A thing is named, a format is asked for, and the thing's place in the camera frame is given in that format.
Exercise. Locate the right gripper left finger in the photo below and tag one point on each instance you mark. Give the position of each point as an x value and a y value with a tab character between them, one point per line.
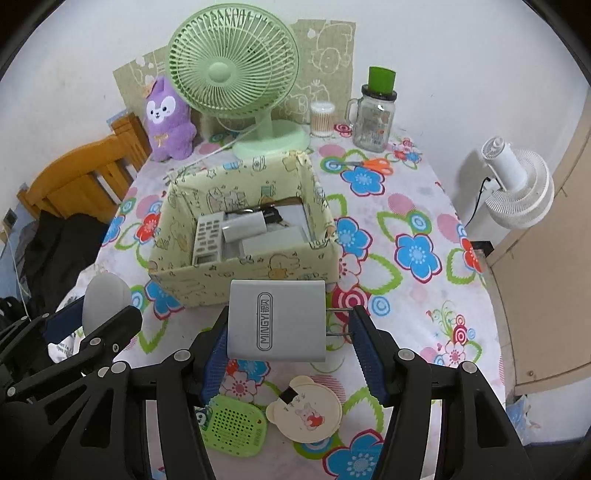
108	439

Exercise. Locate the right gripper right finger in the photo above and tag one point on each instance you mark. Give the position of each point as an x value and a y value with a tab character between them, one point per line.
477	439

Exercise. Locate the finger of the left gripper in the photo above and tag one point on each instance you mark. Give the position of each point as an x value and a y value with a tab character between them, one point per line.
20	382
49	337

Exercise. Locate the white round puff case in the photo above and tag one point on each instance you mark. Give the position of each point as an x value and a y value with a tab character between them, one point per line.
105	296

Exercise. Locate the white remote control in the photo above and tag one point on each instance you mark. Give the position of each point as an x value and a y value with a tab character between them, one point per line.
207	247

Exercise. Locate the white power adapter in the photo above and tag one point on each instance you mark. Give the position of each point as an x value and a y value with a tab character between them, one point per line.
278	320

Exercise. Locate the clear plastic container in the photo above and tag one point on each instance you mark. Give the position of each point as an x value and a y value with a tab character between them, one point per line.
243	226

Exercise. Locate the black clothing pile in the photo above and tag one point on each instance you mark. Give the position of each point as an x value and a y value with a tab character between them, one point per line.
42	262

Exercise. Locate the green perforated plastic case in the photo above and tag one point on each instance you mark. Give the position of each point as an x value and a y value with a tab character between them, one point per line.
232	427

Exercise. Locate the wooden chair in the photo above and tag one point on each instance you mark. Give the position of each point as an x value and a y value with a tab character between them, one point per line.
92	179

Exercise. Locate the floral tablecloth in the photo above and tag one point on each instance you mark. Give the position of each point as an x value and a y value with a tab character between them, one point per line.
403	254

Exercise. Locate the yellow patterned cardboard box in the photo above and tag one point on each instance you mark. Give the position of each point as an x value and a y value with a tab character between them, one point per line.
288	192

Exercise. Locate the white card packet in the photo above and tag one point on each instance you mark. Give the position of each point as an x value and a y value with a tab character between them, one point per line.
271	241

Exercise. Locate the purple plush toy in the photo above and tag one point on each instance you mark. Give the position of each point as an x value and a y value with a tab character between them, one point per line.
169	127

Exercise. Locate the white clip fan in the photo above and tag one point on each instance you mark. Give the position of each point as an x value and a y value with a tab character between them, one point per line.
517	187

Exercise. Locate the orange scissors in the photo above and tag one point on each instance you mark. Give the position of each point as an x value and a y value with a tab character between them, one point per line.
379	165

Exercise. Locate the green desk fan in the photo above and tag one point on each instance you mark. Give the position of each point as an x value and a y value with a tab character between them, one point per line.
234	62

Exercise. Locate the cotton swab container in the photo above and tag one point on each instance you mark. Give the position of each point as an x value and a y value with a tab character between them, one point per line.
322	114

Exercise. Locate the glass jar green lid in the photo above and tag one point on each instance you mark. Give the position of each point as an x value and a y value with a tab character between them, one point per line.
371	116

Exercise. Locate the beige patterned board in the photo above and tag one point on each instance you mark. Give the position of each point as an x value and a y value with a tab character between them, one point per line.
325	49

